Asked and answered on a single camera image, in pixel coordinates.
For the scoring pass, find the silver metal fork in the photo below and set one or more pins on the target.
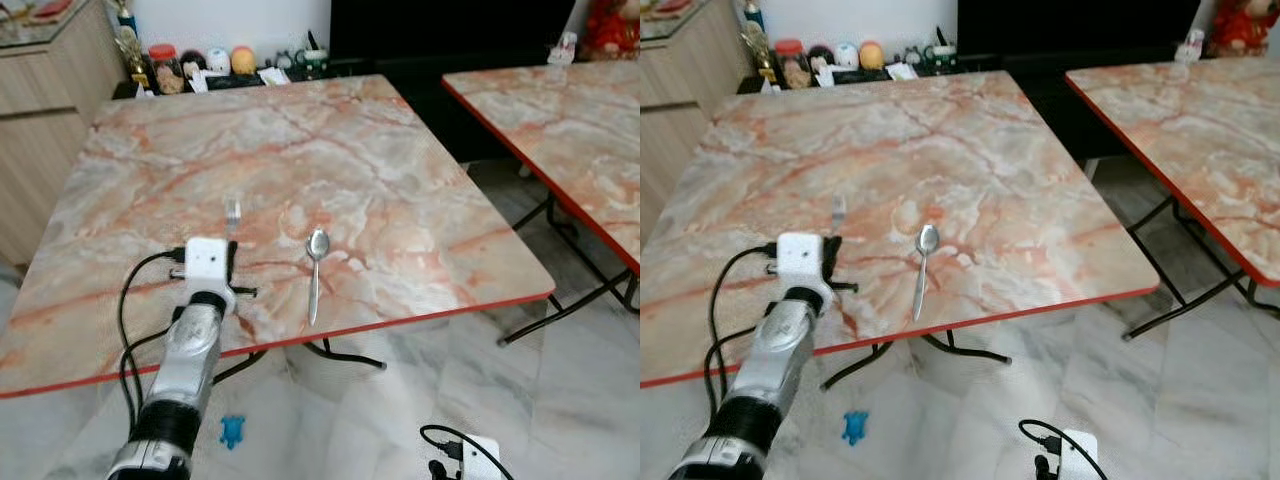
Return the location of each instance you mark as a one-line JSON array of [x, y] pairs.
[[233, 212], [839, 208]]

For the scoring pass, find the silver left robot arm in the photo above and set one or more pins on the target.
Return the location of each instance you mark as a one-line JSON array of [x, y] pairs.
[[190, 350], [785, 345]]

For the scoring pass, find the silver metal spoon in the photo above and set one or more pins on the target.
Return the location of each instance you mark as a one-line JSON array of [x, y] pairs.
[[317, 245], [927, 241]]

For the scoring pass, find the large marble folding table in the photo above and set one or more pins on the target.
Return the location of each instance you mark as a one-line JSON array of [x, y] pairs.
[[900, 165], [300, 170]]

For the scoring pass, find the blue toy figure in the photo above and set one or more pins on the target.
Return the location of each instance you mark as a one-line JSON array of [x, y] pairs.
[[855, 427], [232, 432]]

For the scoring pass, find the white paper card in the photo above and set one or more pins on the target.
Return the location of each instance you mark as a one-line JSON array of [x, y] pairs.
[[273, 76], [901, 71]]

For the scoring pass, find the red-lidded snack jar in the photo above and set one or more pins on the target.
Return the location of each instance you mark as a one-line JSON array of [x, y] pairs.
[[166, 72], [793, 66]]

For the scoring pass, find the dark round figurine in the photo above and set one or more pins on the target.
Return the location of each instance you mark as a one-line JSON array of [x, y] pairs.
[[820, 60], [193, 65]]

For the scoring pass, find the white round figurine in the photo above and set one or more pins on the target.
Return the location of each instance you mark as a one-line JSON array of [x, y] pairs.
[[217, 62], [846, 56]]

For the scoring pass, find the yellow round figurine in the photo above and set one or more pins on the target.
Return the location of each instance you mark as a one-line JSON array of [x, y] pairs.
[[243, 61], [871, 56]]

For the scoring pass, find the dark green cup holder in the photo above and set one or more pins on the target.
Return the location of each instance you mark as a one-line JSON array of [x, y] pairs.
[[315, 60], [942, 55]]

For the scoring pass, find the light wooden cabinet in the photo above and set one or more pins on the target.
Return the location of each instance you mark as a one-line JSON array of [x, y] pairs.
[[50, 110], [675, 100]]

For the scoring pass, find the golden trophy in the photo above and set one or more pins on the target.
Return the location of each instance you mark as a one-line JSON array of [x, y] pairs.
[[131, 50], [757, 45]]

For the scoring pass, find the red plush toy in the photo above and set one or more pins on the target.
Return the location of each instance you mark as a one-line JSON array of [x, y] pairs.
[[612, 28], [1245, 25]]

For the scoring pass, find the black television screen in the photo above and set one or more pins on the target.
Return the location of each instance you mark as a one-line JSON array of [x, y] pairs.
[[450, 25], [1080, 22]]

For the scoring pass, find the small white bottle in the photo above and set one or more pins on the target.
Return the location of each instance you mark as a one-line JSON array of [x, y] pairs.
[[565, 50], [1191, 45]]

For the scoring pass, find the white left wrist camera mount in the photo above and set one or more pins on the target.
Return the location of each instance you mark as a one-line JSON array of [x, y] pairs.
[[206, 262], [800, 258]]

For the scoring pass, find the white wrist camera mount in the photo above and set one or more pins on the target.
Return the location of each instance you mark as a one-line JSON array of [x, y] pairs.
[[481, 460], [1079, 455], [206, 262], [800, 258]]

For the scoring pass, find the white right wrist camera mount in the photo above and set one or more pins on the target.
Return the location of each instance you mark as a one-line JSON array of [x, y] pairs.
[[1079, 455], [481, 460]]

